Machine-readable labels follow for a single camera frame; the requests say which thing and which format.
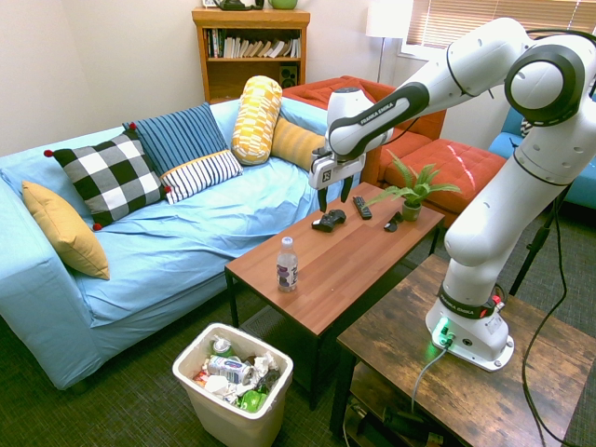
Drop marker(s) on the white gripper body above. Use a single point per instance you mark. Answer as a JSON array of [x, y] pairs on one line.
[[331, 170]]

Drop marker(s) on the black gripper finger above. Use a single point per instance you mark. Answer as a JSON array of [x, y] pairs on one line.
[[347, 189], [322, 200]]

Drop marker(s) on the clear plastic water bottle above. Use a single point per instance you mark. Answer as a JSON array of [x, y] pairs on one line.
[[287, 266]]

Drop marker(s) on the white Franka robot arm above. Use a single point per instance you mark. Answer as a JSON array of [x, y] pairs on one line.
[[484, 153]]

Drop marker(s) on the white plastic trash bin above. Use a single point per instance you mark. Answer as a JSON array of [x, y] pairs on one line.
[[233, 386]]

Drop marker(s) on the black game controller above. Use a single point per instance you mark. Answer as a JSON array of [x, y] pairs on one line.
[[329, 220]]

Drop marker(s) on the black tv remote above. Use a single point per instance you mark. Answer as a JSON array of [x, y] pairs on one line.
[[361, 207]]

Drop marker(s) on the mustard striped pillow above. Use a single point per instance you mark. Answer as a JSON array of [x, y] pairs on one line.
[[295, 143]]

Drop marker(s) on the black sunglasses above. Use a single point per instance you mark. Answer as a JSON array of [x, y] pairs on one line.
[[394, 222]]

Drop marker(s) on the wooden coffee table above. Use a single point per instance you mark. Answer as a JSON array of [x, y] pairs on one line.
[[335, 261]]

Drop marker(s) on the potted green fern plant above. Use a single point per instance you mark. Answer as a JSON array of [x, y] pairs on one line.
[[412, 188]]

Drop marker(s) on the yellow white patterned bolster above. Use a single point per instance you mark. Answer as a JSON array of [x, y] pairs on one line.
[[257, 121]]

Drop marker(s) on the orange armchair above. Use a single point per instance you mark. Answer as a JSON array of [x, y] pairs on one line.
[[410, 125]]

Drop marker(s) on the orange ottoman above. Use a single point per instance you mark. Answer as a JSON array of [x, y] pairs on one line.
[[442, 172]]

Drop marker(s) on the black bookshelf speaker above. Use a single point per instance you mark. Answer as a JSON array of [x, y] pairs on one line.
[[288, 75]]

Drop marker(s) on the wooden bookshelf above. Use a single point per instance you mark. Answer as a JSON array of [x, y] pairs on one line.
[[251, 56]]

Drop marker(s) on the blue striped pillow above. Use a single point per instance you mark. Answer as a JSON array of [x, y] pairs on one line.
[[186, 149]]

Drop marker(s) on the row of books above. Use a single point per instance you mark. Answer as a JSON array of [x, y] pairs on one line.
[[253, 46]]

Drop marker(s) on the white floor lamp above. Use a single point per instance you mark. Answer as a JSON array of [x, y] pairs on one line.
[[385, 28]]

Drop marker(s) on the light blue sofa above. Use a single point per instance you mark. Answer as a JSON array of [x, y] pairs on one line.
[[153, 233]]

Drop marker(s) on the green bowl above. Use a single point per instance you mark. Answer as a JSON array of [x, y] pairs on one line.
[[282, 4]]

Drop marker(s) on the crumpled white paper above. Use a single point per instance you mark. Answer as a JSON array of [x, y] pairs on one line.
[[264, 364]]

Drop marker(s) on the crushed white can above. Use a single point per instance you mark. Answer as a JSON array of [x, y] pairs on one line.
[[229, 368]]

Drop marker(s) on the green crushed can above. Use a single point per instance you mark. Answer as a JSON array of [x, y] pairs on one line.
[[251, 400]]

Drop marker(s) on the rustic wooden robot table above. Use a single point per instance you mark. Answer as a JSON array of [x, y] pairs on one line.
[[470, 363]]

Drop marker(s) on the black white checkered pillow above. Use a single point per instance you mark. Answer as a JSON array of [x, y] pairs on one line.
[[109, 179]]

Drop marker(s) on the blue chair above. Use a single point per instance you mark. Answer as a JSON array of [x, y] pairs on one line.
[[572, 163]]

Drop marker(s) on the window blinds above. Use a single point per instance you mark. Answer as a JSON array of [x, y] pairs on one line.
[[503, 18]]

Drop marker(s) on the mustard yellow square pillow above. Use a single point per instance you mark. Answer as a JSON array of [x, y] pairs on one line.
[[65, 230]]

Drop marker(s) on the black camera tripod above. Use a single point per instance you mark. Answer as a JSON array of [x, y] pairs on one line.
[[533, 247]]

